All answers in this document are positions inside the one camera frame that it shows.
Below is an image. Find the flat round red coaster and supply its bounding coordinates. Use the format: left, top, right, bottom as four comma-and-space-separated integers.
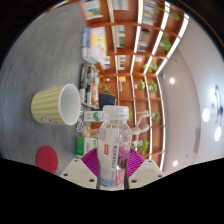
35, 145, 60, 175

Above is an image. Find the wooden wall shelf unit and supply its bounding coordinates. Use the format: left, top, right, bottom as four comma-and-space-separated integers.
78, 0, 191, 171

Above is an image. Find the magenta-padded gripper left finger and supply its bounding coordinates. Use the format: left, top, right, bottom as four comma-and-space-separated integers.
59, 148, 100, 190

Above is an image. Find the flat dark magazine stack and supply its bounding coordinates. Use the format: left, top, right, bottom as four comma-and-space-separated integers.
78, 63, 101, 109

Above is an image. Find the dark chair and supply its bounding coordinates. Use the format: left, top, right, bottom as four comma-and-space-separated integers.
98, 92, 117, 111

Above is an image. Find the tall green white carton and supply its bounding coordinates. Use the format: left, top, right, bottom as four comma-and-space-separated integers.
83, 110, 104, 123

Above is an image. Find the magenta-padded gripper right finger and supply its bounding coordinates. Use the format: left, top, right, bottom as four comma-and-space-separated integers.
126, 148, 165, 190

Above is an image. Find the clear plastic water bottle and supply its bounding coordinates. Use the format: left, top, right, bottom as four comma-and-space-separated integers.
96, 105, 133, 191

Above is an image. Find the yellow striped white cup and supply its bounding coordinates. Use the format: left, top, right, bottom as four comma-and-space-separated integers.
30, 83, 83, 127

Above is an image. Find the branched ceiling lamp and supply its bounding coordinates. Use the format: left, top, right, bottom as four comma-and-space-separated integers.
202, 84, 224, 143

